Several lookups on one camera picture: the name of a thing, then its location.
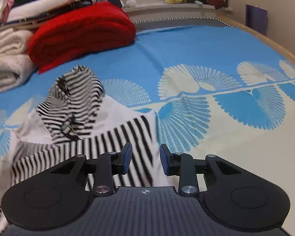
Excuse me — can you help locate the red folded blanket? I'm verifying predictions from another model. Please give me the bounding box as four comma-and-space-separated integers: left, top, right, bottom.
28, 1, 136, 74

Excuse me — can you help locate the white folded bedding stack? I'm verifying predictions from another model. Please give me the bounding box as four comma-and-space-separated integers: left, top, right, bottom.
5, 0, 104, 23

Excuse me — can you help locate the blue white patterned bedsheet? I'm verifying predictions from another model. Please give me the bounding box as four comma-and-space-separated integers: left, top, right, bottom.
0, 18, 295, 235

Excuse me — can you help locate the striped white hooded shirt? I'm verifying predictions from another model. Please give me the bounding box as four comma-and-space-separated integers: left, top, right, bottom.
0, 65, 171, 233

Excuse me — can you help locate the cream folded quilt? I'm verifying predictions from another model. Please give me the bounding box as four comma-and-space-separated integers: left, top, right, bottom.
0, 28, 37, 93

